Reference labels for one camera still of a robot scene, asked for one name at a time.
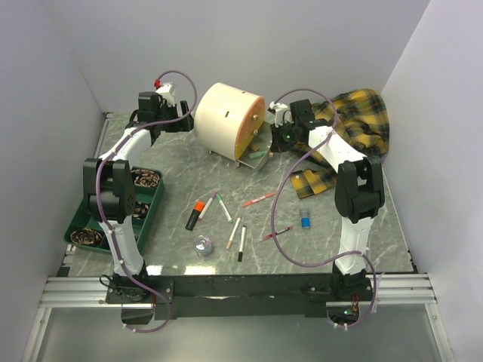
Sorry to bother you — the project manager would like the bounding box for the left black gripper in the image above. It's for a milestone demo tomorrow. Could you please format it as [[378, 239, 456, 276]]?
[[155, 101, 197, 133]]

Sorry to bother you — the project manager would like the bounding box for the round drawer organizer box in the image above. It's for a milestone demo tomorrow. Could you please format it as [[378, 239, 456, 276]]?
[[194, 82, 272, 170]]

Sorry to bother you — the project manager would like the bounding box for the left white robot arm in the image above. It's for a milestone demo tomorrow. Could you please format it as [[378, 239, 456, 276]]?
[[83, 88, 193, 303]]

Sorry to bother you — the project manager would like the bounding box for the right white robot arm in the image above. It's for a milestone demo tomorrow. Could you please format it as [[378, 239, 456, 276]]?
[[269, 100, 385, 300]]

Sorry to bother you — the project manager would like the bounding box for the orange red pen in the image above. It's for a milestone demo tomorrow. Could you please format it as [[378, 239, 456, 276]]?
[[242, 192, 276, 207]]

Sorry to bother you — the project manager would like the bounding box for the blue glue stick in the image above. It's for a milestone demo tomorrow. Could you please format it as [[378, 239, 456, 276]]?
[[300, 208, 310, 229]]

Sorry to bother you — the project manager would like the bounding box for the yellow plaid cloth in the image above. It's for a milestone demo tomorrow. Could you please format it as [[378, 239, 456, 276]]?
[[290, 88, 390, 199]]

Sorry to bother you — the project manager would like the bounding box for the green cap marker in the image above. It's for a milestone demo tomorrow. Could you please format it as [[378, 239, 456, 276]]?
[[216, 193, 233, 223]]

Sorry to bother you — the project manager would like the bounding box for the purple cap marker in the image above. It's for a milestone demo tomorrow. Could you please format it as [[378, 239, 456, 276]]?
[[198, 191, 217, 221]]

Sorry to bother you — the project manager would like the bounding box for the dark red pen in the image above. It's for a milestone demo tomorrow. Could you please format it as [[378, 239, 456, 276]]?
[[260, 225, 294, 242]]

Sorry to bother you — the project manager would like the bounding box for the black cap marker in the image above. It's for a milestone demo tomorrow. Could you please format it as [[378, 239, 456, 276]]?
[[237, 225, 247, 262]]

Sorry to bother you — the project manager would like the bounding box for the pink cap marker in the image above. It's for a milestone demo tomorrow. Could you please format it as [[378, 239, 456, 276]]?
[[226, 216, 242, 250]]

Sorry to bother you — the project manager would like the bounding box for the orange black highlighter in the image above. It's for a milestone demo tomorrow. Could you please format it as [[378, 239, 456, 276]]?
[[185, 201, 205, 231]]

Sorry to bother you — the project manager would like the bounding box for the clear tape roll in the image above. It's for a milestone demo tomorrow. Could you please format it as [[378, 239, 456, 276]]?
[[193, 235, 214, 258]]

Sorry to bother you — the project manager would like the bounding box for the green compartment tray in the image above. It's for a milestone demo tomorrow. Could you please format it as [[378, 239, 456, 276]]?
[[64, 167, 165, 254]]

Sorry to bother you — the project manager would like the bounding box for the black base beam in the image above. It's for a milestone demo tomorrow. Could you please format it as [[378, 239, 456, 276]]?
[[106, 272, 374, 320]]

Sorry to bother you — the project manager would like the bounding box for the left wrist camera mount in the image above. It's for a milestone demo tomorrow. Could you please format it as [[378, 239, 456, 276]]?
[[154, 79, 177, 107]]

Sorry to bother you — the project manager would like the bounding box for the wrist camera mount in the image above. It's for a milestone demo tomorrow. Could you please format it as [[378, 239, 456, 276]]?
[[268, 101, 292, 127], [154, 79, 177, 107]]

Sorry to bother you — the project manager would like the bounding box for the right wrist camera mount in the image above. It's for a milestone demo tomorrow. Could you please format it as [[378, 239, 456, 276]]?
[[268, 101, 292, 127]]

